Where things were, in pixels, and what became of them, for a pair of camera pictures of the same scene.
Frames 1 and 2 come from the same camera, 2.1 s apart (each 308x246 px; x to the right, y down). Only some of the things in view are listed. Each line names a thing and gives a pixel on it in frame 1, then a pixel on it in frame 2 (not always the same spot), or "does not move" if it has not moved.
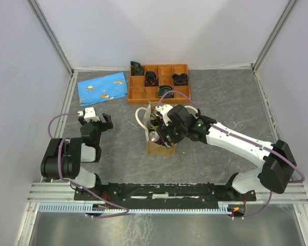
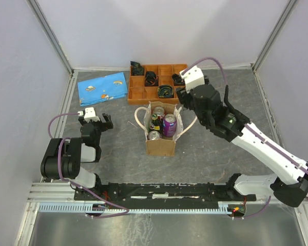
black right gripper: (164, 131) → (185, 97)
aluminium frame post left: (45, 25) does not move
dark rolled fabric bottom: (162, 89) does not move
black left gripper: (106, 125) does not move
